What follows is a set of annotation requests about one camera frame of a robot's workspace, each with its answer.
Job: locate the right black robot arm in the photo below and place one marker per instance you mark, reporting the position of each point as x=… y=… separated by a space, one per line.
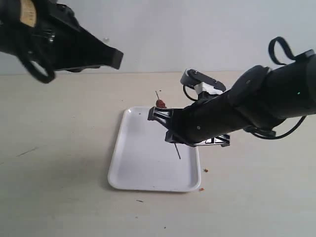
x=261 y=98

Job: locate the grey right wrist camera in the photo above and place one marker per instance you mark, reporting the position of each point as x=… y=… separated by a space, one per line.
x=200 y=82

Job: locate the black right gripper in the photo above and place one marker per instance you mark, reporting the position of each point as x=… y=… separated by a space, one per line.
x=186 y=126

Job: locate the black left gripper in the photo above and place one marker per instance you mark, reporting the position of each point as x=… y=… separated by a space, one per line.
x=29 y=28

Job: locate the white plastic tray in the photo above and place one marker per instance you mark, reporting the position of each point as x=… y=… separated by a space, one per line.
x=143 y=161

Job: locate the thin metal skewer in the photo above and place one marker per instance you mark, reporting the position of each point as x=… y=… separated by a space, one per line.
x=171 y=138

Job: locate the red berry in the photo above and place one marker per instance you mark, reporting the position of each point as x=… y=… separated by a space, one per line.
x=160 y=104

